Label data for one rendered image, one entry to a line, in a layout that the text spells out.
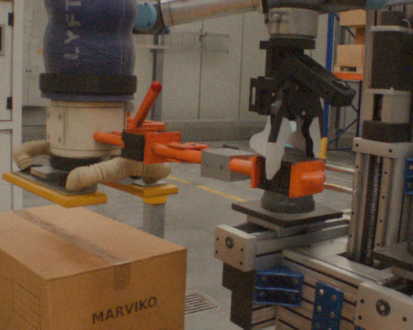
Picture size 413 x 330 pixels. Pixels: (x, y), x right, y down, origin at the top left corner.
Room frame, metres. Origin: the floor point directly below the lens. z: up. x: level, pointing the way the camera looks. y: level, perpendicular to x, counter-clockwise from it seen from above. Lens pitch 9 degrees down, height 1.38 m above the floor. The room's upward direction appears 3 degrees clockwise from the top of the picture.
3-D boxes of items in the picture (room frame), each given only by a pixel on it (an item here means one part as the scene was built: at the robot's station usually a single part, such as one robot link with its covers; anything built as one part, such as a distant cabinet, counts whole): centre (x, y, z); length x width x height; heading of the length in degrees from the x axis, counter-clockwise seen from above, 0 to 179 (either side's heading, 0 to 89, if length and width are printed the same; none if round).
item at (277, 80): (0.84, -0.12, 1.39); 0.09 x 0.08 x 0.12; 42
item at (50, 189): (1.20, 0.35, 1.14); 0.34 x 0.10 x 0.05; 43
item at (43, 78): (1.27, 0.27, 1.36); 0.23 x 0.23 x 0.04
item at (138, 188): (1.33, 0.21, 1.14); 0.34 x 0.10 x 0.05; 43
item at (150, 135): (1.08, 0.11, 1.24); 0.10 x 0.08 x 0.06; 133
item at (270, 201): (1.49, -0.24, 1.09); 0.15 x 0.15 x 0.10
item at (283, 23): (0.84, -0.12, 1.47); 0.08 x 0.08 x 0.05
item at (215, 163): (0.92, -0.04, 1.24); 0.07 x 0.07 x 0.04; 43
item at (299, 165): (0.82, -0.13, 1.24); 0.08 x 0.07 x 0.05; 43
